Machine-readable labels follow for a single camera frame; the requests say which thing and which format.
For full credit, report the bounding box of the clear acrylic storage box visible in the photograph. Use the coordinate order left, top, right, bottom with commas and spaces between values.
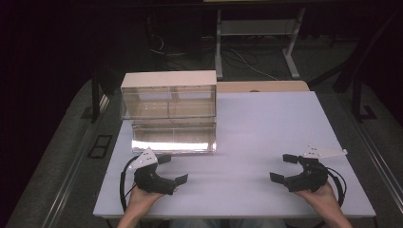
120, 69, 219, 156

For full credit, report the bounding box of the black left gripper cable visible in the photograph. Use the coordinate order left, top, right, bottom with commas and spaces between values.
119, 155, 141, 213

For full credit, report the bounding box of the person's right hand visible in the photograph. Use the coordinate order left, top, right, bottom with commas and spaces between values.
300, 182, 341, 214

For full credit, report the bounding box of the white metal stand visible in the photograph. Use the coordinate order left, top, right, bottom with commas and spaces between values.
214, 8, 307, 81

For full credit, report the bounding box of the white floor cable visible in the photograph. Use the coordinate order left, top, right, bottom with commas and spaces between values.
232, 47, 278, 81

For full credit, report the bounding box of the black floor socket frame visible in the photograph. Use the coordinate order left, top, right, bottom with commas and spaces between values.
87, 134, 114, 160

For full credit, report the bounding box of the person's left hand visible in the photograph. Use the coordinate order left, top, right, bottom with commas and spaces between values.
127, 185, 164, 215

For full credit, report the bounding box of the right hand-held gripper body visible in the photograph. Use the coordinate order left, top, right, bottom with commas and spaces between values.
284, 144, 349, 193

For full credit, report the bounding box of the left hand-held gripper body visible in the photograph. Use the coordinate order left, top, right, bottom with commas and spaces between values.
127, 148, 177, 196

